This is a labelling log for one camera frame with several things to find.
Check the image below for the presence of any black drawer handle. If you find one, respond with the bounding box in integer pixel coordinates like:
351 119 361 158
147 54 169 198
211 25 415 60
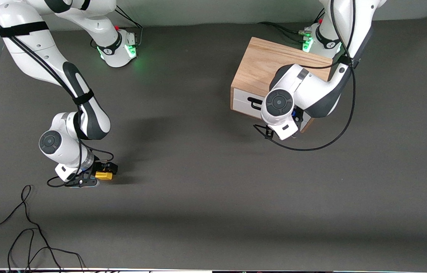
248 97 271 111

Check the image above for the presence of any white-front wooden drawer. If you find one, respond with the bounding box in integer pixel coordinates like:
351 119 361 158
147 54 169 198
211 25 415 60
232 88 313 131

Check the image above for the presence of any wooden drawer cabinet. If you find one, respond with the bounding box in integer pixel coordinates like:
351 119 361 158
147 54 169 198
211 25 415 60
231 37 333 133

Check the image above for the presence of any narrow black velcro strap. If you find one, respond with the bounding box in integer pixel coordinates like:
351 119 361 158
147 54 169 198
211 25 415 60
72 90 95 105

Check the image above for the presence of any thin black table cable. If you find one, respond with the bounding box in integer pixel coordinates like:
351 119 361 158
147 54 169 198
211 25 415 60
0 185 64 271
8 227 87 271

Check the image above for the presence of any black left arm base cable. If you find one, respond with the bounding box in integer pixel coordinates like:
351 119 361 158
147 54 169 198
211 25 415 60
258 22 311 43

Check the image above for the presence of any black arm base cable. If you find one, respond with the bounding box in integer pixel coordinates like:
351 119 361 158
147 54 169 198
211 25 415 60
258 22 311 43
113 6 144 48

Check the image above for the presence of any black right arm base cable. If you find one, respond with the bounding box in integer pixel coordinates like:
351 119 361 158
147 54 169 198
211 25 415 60
113 6 144 48

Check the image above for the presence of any wide black velcro strap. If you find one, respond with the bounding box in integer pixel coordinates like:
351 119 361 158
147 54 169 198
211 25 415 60
0 22 49 38

